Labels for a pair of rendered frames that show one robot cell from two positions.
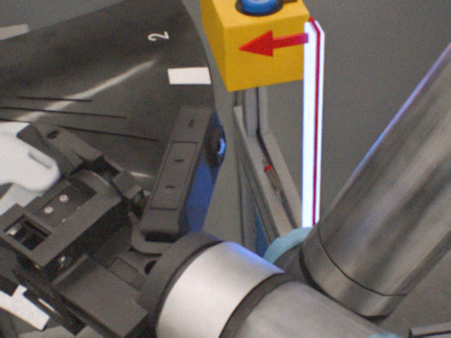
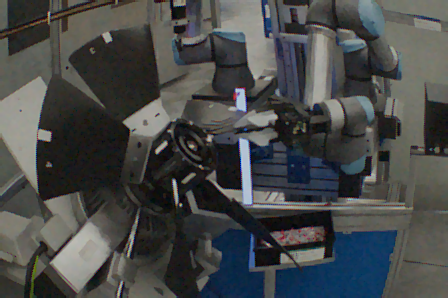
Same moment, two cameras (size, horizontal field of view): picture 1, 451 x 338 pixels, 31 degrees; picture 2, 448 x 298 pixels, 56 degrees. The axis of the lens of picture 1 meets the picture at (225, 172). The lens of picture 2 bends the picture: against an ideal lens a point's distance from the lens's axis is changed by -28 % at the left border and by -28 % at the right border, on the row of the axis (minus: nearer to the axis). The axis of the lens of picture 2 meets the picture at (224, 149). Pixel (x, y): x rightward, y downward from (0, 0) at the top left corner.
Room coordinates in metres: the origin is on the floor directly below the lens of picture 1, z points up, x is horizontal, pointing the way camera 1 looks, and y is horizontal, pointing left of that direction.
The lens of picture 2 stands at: (-0.08, 1.16, 1.61)
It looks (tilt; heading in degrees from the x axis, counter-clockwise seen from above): 22 degrees down; 300
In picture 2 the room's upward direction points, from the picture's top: 5 degrees counter-clockwise
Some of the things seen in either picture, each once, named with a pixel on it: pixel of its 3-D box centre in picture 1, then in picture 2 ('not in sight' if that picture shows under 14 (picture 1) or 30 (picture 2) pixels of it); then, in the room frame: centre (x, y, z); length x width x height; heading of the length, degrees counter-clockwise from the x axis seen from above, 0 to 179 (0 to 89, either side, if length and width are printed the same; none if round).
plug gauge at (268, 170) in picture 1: (274, 181); not in sight; (0.74, -0.06, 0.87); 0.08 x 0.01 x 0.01; 12
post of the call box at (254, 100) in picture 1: (254, 91); not in sight; (0.86, -0.04, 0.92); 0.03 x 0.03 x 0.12; 9
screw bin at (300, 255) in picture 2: not in sight; (294, 239); (0.37, 0.04, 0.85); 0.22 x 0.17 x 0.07; 25
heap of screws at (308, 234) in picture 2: not in sight; (295, 243); (0.37, 0.04, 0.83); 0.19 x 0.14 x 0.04; 25
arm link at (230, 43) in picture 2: not in sight; (227, 44); (0.84, -0.55, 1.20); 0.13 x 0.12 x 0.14; 35
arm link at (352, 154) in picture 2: not in sight; (348, 148); (0.25, -0.05, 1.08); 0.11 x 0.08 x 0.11; 177
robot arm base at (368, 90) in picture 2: not in sight; (360, 86); (0.34, -0.59, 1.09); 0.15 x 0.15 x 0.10
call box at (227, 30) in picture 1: (252, 23); not in sight; (0.86, -0.05, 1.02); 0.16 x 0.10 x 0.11; 9
